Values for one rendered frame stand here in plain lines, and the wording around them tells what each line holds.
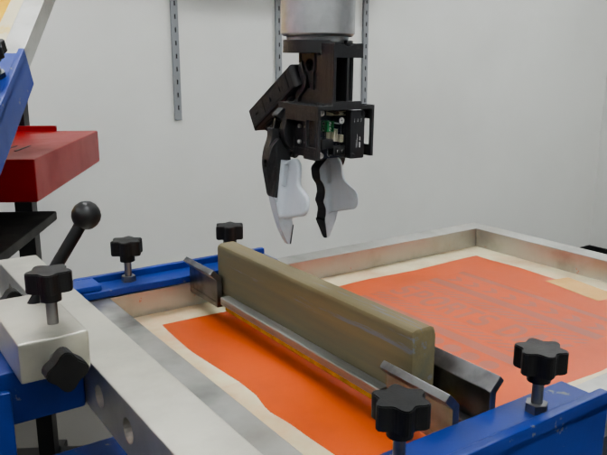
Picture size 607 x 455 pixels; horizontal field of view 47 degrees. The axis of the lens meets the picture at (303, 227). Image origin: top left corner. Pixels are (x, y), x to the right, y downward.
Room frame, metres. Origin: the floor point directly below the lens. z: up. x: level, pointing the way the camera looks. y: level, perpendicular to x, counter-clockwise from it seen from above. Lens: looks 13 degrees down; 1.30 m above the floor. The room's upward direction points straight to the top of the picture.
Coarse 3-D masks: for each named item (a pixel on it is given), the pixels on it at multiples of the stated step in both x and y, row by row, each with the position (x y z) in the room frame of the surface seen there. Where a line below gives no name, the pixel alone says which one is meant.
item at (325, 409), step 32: (576, 352) 0.78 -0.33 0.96; (256, 384) 0.70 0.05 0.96; (288, 384) 0.70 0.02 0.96; (320, 384) 0.70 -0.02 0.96; (512, 384) 0.70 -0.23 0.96; (288, 416) 0.62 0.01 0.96; (320, 416) 0.62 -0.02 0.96; (352, 416) 0.62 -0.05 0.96; (352, 448) 0.57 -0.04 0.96; (384, 448) 0.57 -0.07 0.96
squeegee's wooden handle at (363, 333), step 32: (224, 256) 0.88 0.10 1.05; (256, 256) 0.83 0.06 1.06; (224, 288) 0.88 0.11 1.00; (256, 288) 0.82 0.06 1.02; (288, 288) 0.75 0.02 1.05; (320, 288) 0.71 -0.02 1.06; (288, 320) 0.75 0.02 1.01; (320, 320) 0.70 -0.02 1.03; (352, 320) 0.66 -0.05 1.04; (384, 320) 0.62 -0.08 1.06; (416, 320) 0.61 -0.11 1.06; (352, 352) 0.66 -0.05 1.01; (384, 352) 0.62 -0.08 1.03; (416, 352) 0.59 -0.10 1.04
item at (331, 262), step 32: (480, 224) 1.31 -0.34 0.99; (288, 256) 1.08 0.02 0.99; (320, 256) 1.08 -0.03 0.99; (352, 256) 1.11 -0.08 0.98; (384, 256) 1.15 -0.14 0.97; (416, 256) 1.20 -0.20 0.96; (544, 256) 1.15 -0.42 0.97; (576, 256) 1.10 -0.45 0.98; (160, 288) 0.92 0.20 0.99; (128, 320) 0.80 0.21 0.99; (160, 352) 0.70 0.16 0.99; (192, 384) 0.62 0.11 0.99; (224, 416) 0.56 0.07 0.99; (256, 416) 0.56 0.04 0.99; (256, 448) 0.51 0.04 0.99; (288, 448) 0.51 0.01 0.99
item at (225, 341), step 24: (456, 264) 1.16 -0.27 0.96; (480, 264) 1.16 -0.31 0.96; (504, 264) 1.16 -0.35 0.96; (360, 288) 1.02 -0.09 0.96; (384, 288) 1.02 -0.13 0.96; (528, 288) 1.02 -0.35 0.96; (552, 288) 1.02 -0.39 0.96; (192, 336) 0.83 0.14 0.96; (216, 336) 0.83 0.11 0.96; (240, 336) 0.83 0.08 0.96; (264, 336) 0.83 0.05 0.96; (216, 360) 0.76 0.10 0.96; (240, 360) 0.76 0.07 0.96; (264, 360) 0.76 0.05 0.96; (288, 360) 0.76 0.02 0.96
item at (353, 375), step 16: (224, 304) 0.86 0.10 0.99; (240, 304) 0.84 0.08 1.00; (256, 320) 0.79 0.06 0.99; (272, 320) 0.78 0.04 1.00; (288, 336) 0.73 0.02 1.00; (304, 352) 0.70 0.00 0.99; (320, 352) 0.69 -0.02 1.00; (336, 368) 0.66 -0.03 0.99; (352, 368) 0.65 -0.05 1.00; (368, 384) 0.62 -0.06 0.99; (384, 384) 0.61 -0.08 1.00
